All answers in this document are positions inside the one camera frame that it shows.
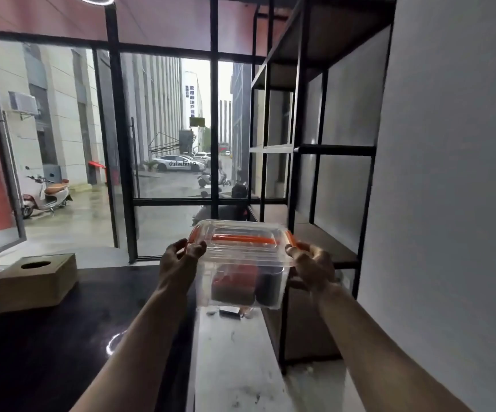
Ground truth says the person's left hand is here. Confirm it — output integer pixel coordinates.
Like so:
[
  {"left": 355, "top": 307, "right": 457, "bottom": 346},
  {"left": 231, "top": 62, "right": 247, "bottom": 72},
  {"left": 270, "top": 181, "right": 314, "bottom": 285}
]
[{"left": 159, "top": 238, "right": 207, "bottom": 295}]

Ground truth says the person's right hand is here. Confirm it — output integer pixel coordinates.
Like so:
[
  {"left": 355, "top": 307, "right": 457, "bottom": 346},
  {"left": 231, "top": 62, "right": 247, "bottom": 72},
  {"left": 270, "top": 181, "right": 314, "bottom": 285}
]
[{"left": 285, "top": 241, "right": 342, "bottom": 294}]

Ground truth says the clear plastic container orange lid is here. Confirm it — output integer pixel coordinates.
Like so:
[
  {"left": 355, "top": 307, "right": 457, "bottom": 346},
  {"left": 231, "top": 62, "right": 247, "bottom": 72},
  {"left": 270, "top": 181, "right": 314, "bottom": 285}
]
[{"left": 186, "top": 219, "right": 300, "bottom": 310}]

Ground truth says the person's left forearm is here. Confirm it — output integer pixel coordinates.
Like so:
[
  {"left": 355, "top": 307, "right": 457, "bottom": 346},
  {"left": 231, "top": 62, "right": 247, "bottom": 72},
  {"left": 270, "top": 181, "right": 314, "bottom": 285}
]
[{"left": 70, "top": 284, "right": 193, "bottom": 412}]

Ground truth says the person's right forearm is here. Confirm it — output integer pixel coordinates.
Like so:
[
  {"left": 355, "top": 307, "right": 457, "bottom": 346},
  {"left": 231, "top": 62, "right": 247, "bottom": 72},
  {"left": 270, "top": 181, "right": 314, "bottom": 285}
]
[{"left": 316, "top": 282, "right": 473, "bottom": 412}]

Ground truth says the black item inside container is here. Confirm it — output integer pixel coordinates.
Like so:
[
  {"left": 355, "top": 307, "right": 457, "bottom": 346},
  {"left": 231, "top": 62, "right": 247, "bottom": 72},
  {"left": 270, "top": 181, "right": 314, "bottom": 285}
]
[{"left": 254, "top": 270, "right": 284, "bottom": 307}]

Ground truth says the dark parked scooter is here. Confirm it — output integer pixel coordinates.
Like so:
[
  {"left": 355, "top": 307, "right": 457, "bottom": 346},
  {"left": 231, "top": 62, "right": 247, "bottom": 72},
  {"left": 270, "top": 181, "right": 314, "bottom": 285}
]
[{"left": 192, "top": 183, "right": 250, "bottom": 228}]

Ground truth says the red item inside container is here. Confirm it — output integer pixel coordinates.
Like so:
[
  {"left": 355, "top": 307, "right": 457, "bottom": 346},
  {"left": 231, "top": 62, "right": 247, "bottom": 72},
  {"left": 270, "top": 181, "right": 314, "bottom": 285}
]
[{"left": 210, "top": 266, "right": 260, "bottom": 306}]

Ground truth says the white parked scooter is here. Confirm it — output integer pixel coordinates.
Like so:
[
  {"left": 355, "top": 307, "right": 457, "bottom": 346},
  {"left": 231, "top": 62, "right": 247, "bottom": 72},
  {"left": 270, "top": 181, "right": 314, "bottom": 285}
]
[{"left": 197, "top": 168, "right": 232, "bottom": 188}]

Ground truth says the black metal shelf rack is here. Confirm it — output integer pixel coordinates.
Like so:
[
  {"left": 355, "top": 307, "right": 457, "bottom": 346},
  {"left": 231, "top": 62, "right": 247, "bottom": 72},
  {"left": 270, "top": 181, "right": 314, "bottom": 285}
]
[{"left": 248, "top": 0, "right": 398, "bottom": 375}]

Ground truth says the white car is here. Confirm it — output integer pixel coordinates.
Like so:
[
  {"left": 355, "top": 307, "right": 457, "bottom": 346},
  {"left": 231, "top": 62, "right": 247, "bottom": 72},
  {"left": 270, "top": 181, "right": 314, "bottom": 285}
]
[{"left": 152, "top": 154, "right": 206, "bottom": 172}]

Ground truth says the pink electric scooter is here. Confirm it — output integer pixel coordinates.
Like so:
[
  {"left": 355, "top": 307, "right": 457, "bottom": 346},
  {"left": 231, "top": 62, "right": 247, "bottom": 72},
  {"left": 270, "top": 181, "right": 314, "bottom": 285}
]
[{"left": 21, "top": 166, "right": 73, "bottom": 219}]

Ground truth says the wooden tissue box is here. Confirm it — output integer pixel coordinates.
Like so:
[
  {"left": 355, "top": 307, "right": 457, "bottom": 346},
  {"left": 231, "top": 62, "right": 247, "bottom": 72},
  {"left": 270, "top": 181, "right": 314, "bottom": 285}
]
[{"left": 0, "top": 253, "right": 79, "bottom": 314}]

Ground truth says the black window frame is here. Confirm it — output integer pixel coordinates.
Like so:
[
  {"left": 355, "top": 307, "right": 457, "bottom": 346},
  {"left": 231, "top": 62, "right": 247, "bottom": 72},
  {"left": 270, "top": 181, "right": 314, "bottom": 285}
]
[{"left": 0, "top": 0, "right": 289, "bottom": 264}]

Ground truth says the wall air conditioner unit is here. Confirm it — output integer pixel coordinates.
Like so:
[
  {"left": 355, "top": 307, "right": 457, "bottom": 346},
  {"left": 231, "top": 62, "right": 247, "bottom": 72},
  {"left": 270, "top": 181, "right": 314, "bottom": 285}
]
[{"left": 9, "top": 91, "right": 41, "bottom": 116}]

